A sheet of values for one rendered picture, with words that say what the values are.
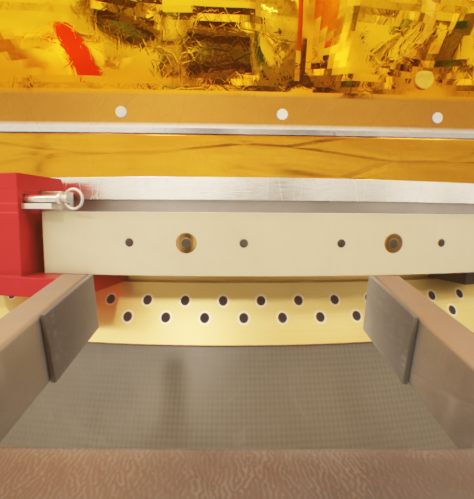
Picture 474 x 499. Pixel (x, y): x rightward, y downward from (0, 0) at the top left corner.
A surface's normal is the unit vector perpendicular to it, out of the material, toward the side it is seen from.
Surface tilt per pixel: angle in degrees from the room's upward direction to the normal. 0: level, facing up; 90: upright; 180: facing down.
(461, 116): 90
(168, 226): 90
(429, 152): 90
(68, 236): 90
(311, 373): 62
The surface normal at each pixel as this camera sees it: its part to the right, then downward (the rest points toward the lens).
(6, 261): -0.17, 0.10
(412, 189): 0.22, 0.10
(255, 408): 0.04, -0.38
